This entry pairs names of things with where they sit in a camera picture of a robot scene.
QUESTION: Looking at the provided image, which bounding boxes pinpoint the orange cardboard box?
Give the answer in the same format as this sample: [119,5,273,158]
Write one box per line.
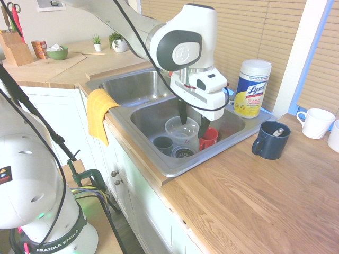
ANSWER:
[31,40,49,59]

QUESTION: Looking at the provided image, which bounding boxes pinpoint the yellow dish cloth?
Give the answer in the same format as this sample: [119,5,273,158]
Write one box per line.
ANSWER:
[86,88,121,148]

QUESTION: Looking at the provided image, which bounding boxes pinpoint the white mug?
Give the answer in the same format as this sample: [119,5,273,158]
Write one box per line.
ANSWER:
[296,107,336,140]
[327,123,339,153]

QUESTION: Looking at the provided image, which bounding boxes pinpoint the small potted plant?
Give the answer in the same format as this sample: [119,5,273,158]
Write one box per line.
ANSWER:
[91,33,103,52]

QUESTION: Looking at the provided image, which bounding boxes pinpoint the wooden handled knife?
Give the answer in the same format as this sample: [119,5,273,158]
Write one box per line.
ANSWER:
[1,5,13,34]

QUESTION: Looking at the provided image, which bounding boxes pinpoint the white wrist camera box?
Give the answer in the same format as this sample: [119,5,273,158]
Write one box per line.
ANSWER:
[195,69,228,94]

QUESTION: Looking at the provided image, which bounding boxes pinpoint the dark grey cup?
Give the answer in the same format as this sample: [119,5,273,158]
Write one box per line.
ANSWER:
[153,135,174,156]

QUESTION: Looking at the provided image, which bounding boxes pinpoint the wooden knife block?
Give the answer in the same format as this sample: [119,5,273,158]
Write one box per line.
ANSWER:
[0,30,34,67]

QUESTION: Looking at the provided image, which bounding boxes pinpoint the red handled scissors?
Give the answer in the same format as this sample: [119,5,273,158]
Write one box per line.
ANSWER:
[6,2,26,44]

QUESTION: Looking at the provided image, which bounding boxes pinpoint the coloured cable bundle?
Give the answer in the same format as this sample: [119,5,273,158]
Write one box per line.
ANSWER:
[70,185,111,213]

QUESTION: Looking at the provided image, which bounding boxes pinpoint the red mug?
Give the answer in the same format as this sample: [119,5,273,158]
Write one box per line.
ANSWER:
[198,127,219,152]

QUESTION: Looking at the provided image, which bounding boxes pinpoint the Lysol wipes canister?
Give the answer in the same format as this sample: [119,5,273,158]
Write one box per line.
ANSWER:
[234,59,273,119]

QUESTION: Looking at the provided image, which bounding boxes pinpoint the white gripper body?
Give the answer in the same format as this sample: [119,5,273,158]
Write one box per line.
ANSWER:
[169,71,226,121]

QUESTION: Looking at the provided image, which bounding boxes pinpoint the clear plastic bowl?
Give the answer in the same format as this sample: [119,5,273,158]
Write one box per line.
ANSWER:
[164,116,200,154]

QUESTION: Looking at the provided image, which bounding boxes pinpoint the navy blue mug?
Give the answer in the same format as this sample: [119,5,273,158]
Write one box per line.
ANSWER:
[251,121,291,160]

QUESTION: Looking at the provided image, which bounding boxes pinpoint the green metal clamp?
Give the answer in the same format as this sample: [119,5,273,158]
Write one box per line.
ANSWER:
[66,158,108,194]

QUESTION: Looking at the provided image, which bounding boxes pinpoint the black camera tripod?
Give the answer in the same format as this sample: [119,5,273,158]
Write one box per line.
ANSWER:
[0,63,128,254]

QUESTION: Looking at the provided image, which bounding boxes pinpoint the white paper on wall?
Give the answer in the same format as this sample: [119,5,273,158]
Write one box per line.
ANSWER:
[35,0,67,13]

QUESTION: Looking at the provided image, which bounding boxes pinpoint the bushy plant in white pot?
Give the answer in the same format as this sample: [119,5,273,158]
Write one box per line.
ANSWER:
[108,32,129,53]

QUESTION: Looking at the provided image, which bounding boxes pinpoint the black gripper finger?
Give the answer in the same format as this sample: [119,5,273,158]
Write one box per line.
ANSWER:
[177,98,189,125]
[197,113,211,140]

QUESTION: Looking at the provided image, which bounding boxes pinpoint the green bowl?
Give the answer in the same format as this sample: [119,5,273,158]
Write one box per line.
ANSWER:
[44,45,69,61]

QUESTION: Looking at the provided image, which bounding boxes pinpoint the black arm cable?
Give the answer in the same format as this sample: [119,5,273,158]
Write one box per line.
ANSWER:
[112,0,230,112]

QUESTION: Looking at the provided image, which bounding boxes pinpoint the stainless steel double sink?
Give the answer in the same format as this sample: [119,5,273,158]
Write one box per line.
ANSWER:
[85,67,278,178]

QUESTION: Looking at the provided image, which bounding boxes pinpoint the light wooden cutting board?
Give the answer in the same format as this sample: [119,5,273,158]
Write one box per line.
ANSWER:
[2,51,87,85]

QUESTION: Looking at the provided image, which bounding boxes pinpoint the white kitchen cabinet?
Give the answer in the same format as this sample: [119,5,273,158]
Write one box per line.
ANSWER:
[0,84,203,254]

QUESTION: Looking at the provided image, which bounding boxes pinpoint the wide tan window blind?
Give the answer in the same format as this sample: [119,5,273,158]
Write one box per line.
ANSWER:
[140,0,307,112]

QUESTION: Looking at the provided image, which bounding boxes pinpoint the metal drain strainer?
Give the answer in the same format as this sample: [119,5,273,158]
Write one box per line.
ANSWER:
[172,146,197,159]

